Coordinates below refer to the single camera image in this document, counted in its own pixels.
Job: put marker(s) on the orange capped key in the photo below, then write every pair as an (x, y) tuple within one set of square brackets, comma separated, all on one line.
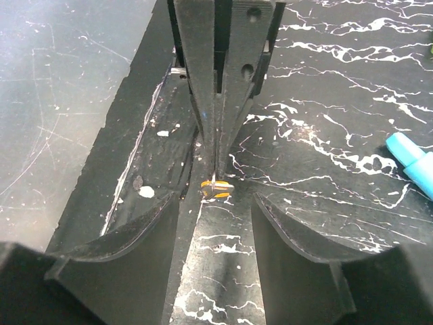
[(214, 188)]

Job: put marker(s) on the black table front rail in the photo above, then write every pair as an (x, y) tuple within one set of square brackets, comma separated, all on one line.
[(145, 149)]

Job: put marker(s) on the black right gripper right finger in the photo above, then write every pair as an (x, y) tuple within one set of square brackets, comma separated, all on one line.
[(306, 278)]

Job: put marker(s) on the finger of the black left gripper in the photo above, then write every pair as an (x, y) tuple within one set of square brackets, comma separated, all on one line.
[(250, 22), (196, 26)]

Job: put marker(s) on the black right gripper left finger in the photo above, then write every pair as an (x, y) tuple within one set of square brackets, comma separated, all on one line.
[(119, 278)]

